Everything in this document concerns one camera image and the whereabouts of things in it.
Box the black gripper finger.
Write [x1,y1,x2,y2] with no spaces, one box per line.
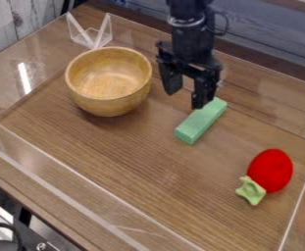
[191,70,220,109]
[159,62,184,95]

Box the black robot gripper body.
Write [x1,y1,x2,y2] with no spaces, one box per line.
[156,18,224,77]

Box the green rectangular block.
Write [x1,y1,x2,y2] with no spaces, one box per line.
[175,97,228,145]

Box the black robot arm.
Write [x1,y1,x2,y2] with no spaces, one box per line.
[156,0,223,109]

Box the brown wooden bowl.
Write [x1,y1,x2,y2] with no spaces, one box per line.
[65,46,153,117]

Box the red plush ball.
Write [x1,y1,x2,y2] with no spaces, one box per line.
[247,149,294,193]

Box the small green plastic toy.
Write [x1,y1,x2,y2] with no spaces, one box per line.
[236,176,267,206]

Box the black metal table frame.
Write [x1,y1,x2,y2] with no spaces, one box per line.
[14,205,77,251]

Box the black cable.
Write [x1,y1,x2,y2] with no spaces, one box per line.
[0,222,30,251]

